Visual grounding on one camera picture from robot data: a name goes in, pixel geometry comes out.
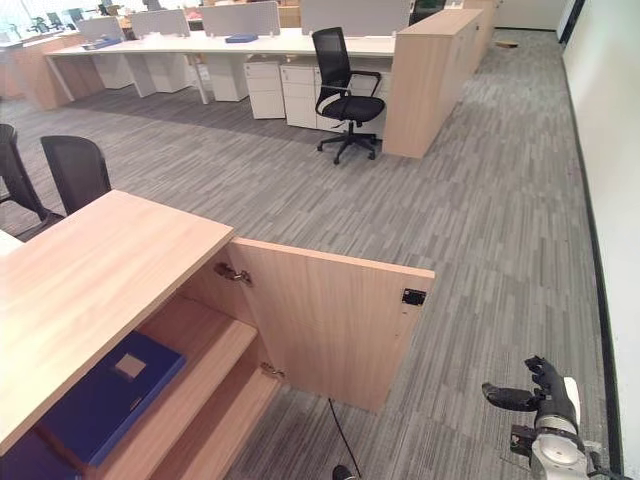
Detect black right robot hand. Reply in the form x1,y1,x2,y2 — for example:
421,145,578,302
481,355,582,418

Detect blue file folder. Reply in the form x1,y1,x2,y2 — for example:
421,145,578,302
38,330,187,468

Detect wooden cabinet door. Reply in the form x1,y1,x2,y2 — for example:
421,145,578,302
229,236,436,414

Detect long wooden storage cabinet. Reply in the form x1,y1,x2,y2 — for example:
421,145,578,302
382,0,500,160

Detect black mesh office chair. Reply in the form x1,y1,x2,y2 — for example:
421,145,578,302
311,26,387,166

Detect wooden office cabinet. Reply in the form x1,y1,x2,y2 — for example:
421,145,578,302
0,189,282,480

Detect long white office desk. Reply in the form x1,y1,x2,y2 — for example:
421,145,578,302
44,27,399,106

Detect dark blue folder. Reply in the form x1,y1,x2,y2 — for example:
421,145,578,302
0,430,81,480

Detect grey desk divider panel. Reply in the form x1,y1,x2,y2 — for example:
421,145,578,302
300,0,412,37
201,0,282,38
129,8,192,40
75,16,125,44

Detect black plastic chair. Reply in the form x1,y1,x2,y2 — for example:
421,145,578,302
0,123,65,243
40,135,113,217

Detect wooden side desk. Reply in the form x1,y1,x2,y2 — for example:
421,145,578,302
0,31,105,111

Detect black cable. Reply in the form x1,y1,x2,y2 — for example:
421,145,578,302
327,397,363,477

